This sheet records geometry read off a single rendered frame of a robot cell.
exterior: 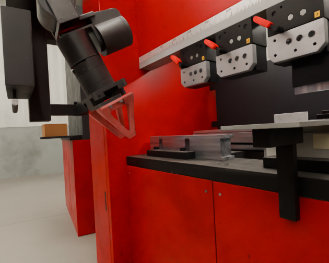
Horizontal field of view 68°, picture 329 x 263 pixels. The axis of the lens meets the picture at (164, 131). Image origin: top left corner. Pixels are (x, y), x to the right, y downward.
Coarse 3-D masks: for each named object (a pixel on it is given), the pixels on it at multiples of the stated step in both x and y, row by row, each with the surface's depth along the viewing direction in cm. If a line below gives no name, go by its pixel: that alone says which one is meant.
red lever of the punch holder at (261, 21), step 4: (256, 16) 70; (256, 20) 70; (260, 20) 69; (264, 20) 68; (260, 24) 69; (264, 24) 68; (268, 24) 67; (272, 24) 68; (268, 28) 69; (272, 28) 66; (276, 28) 65; (280, 28) 65; (276, 32) 66; (280, 32) 66
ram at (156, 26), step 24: (144, 0) 125; (168, 0) 109; (192, 0) 97; (216, 0) 87; (240, 0) 79; (264, 0) 72; (144, 24) 126; (168, 24) 110; (192, 24) 97; (216, 24) 87; (144, 48) 128
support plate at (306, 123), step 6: (222, 126) 57; (228, 126) 55; (234, 126) 54; (240, 126) 53; (246, 126) 51; (252, 126) 50; (258, 126) 49; (264, 126) 48; (270, 126) 47; (276, 126) 46; (282, 126) 45; (288, 126) 44; (294, 126) 43; (300, 126) 43; (306, 126) 44
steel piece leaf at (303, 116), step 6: (276, 114) 61; (282, 114) 59; (288, 114) 58; (294, 114) 57; (300, 114) 55; (306, 114) 54; (276, 120) 61; (282, 120) 59; (288, 120) 58; (294, 120) 57; (300, 120) 55; (306, 120) 54; (312, 120) 55; (318, 120) 56; (324, 120) 57
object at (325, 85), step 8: (312, 56) 65; (320, 56) 64; (328, 56) 62; (296, 64) 69; (304, 64) 67; (312, 64) 65; (320, 64) 64; (328, 64) 62; (296, 72) 69; (304, 72) 67; (312, 72) 65; (320, 72) 64; (328, 72) 62; (296, 80) 69; (304, 80) 67; (312, 80) 65; (320, 80) 64; (328, 80) 62; (296, 88) 70; (304, 88) 68; (312, 88) 66; (320, 88) 65; (328, 88) 63
